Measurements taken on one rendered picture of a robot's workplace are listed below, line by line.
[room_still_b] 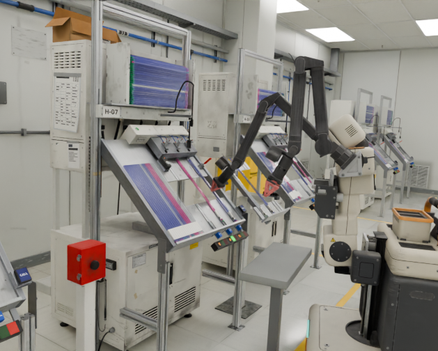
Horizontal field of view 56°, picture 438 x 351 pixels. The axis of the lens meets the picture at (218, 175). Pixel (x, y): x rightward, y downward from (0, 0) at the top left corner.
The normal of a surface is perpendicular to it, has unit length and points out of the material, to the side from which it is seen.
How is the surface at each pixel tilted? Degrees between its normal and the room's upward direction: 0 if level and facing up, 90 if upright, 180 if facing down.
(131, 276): 90
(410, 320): 92
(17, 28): 90
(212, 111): 90
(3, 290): 47
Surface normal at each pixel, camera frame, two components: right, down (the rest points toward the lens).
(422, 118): -0.55, 0.08
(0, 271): 0.64, -0.59
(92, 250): 0.83, 0.11
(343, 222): -0.24, 0.12
